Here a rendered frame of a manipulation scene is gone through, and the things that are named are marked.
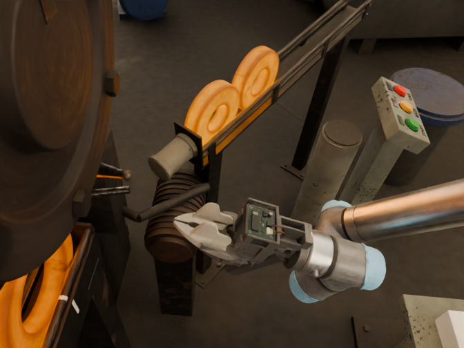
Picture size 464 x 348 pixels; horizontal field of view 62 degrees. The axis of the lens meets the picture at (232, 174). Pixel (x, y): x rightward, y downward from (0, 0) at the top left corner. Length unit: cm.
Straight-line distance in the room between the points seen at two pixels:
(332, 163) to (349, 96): 110
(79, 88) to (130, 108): 168
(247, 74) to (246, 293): 79
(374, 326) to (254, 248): 89
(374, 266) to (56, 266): 50
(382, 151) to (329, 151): 17
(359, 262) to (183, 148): 40
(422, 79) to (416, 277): 76
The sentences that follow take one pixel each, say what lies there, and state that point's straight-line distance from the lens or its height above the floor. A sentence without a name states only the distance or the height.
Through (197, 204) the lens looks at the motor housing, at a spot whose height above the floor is 51.
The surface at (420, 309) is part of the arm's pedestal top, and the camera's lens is 120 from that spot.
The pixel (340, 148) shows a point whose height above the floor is 51.
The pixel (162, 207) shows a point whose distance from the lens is 84.
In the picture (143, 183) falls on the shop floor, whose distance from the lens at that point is 164.
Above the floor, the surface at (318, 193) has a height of 29.
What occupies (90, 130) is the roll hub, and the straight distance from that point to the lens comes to 37.
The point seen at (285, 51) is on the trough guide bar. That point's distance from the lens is 110.
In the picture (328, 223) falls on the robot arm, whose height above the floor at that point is 62.
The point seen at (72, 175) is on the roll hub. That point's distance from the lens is 34.
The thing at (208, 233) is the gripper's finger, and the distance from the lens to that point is 59.
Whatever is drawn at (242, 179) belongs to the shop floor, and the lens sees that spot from 166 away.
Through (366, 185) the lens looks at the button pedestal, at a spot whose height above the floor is 31.
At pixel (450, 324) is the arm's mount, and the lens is 115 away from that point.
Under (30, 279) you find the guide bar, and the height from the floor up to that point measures 70.
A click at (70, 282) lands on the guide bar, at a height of 71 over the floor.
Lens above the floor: 127
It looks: 49 degrees down
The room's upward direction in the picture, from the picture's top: 8 degrees clockwise
